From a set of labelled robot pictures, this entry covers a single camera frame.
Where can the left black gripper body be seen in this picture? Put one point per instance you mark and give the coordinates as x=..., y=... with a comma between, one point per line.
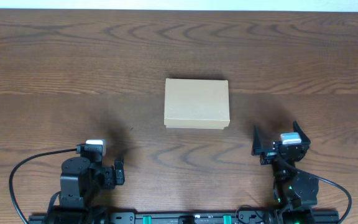
x=107, y=180

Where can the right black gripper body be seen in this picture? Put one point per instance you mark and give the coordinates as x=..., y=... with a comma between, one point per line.
x=266, y=157

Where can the black mounting rail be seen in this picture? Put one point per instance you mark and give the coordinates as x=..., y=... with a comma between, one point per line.
x=242, y=217

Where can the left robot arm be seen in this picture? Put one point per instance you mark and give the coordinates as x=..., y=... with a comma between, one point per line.
x=81, y=181

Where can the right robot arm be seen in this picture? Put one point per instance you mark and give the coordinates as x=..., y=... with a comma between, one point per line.
x=293, y=190

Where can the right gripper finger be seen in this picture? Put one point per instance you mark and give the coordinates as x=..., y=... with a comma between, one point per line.
x=304, y=139
x=256, y=144

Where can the cardboard box with lid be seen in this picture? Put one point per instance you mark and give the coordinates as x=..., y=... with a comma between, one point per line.
x=196, y=104

